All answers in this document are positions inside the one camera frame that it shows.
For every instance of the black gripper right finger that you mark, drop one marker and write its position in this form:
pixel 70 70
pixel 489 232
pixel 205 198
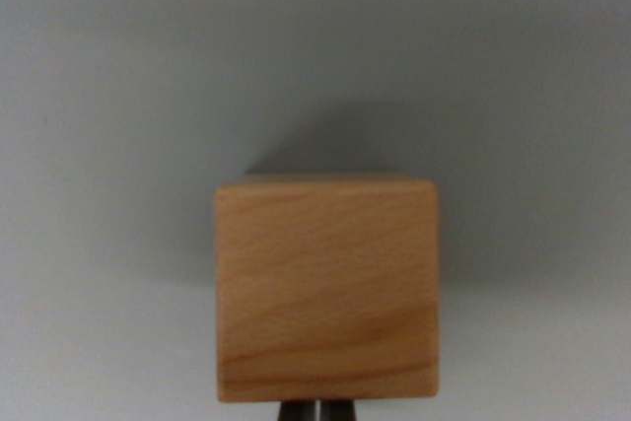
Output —
pixel 340 412

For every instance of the grey plastic tray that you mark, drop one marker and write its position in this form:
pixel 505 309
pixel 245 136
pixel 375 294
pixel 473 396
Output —
pixel 98 145

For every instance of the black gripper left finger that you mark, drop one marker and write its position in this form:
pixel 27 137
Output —
pixel 296 412

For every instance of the light wooden cube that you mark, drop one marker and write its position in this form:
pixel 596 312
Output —
pixel 325 293

